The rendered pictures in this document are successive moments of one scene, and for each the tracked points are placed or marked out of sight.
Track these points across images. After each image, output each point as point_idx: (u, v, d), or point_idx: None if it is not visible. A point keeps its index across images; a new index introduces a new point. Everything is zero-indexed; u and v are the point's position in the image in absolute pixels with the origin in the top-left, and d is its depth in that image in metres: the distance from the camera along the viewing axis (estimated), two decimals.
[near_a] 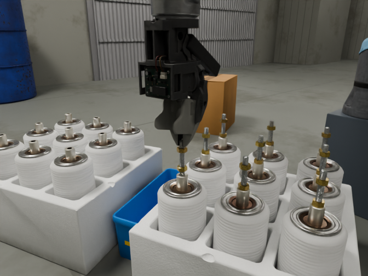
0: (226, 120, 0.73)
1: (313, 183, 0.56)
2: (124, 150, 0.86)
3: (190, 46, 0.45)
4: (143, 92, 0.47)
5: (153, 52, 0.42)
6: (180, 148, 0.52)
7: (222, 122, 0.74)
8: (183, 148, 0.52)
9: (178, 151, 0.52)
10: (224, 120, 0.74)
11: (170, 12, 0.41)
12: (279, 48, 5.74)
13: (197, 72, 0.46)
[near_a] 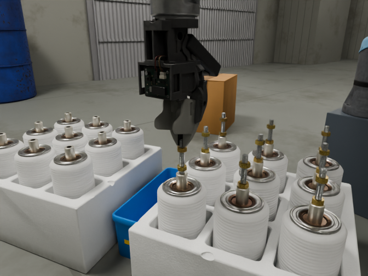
0: (225, 119, 0.73)
1: (312, 182, 0.56)
2: (124, 149, 0.86)
3: (190, 46, 0.45)
4: (142, 92, 0.47)
5: (153, 52, 0.42)
6: None
7: (222, 121, 0.74)
8: (178, 146, 0.53)
9: (181, 147, 0.54)
10: (224, 119, 0.74)
11: (169, 12, 0.41)
12: (279, 48, 5.74)
13: (197, 72, 0.46)
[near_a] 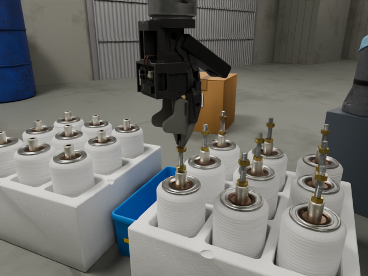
0: (225, 118, 0.72)
1: (312, 180, 0.56)
2: (123, 148, 0.86)
3: (185, 46, 0.45)
4: (141, 89, 0.49)
5: (144, 51, 0.44)
6: (177, 147, 0.53)
7: None
8: (179, 147, 0.53)
9: (176, 149, 0.53)
10: (223, 117, 0.74)
11: (158, 13, 0.42)
12: (279, 47, 5.74)
13: (191, 73, 0.46)
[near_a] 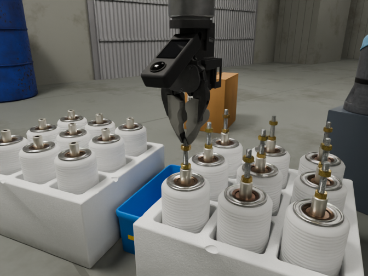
0: (228, 116, 0.73)
1: (315, 177, 0.56)
2: (126, 146, 0.86)
3: None
4: (218, 85, 0.53)
5: None
6: (185, 146, 0.53)
7: (224, 118, 0.74)
8: (188, 145, 0.53)
9: (183, 149, 0.53)
10: (226, 115, 0.75)
11: None
12: (279, 47, 5.74)
13: None
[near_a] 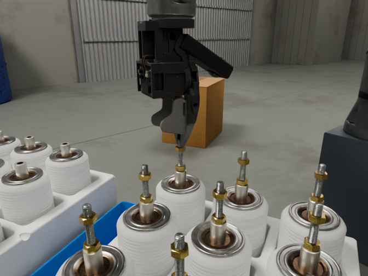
0: None
1: (299, 260, 0.36)
2: (58, 181, 0.66)
3: (184, 46, 0.45)
4: (141, 88, 0.50)
5: (142, 51, 0.45)
6: (83, 213, 0.33)
7: (180, 152, 0.53)
8: (81, 216, 0.33)
9: (84, 216, 0.34)
10: (176, 150, 0.53)
11: (155, 13, 0.42)
12: (277, 48, 5.54)
13: (189, 73, 0.46)
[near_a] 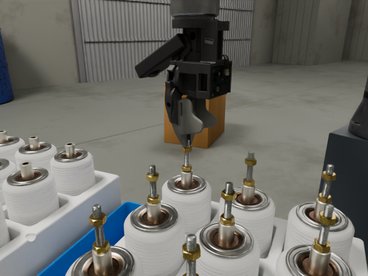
0: None
1: (309, 261, 0.35)
2: (63, 182, 0.66)
3: None
4: (206, 96, 0.44)
5: (222, 51, 0.44)
6: (92, 214, 0.33)
7: (187, 153, 0.53)
8: (91, 217, 0.33)
9: (93, 217, 0.34)
10: (183, 150, 0.53)
11: (219, 14, 0.44)
12: (277, 48, 5.54)
13: None
